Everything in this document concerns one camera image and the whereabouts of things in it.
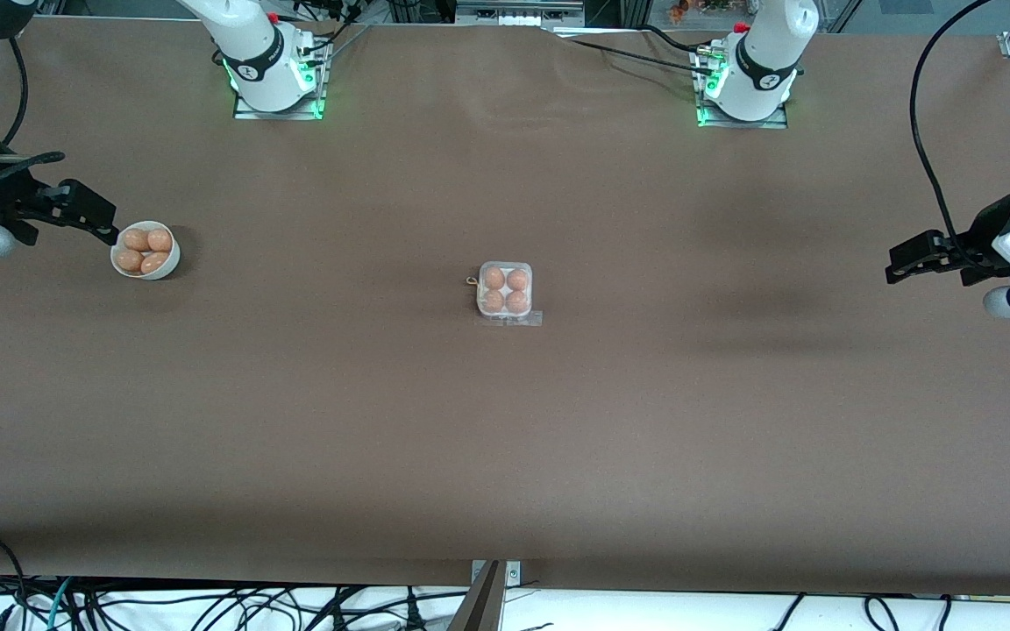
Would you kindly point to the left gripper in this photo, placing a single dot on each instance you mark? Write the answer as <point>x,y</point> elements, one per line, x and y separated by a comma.
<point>981,235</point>

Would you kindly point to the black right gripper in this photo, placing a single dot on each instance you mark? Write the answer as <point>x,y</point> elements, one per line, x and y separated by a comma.
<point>2,200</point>

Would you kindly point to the clear plastic egg box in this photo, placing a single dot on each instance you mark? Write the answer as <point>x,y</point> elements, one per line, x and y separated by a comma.
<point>505,290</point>

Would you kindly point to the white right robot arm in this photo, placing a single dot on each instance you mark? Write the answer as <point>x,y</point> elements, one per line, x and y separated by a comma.
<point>255,44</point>

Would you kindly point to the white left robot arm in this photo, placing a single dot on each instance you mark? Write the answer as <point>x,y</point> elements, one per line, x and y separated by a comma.
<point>764,53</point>

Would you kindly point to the white round bowl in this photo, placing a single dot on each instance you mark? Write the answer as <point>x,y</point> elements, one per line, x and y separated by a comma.
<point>170,267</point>

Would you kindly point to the orange background object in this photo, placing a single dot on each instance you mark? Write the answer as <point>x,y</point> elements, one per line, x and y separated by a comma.
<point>679,9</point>

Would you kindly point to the clear tape strip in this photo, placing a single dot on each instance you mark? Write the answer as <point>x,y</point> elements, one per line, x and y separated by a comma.
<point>536,319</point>

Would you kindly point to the grey background device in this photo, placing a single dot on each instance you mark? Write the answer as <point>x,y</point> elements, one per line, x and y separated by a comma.
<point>514,13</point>

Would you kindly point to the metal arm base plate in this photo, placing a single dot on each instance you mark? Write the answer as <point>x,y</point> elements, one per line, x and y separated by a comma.
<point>777,124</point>
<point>246,112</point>

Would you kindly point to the small metal table bracket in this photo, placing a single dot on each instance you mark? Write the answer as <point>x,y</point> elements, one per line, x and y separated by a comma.
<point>514,574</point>

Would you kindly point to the dark camera mount strut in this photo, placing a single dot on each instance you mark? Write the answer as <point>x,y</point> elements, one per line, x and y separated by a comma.
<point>479,609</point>

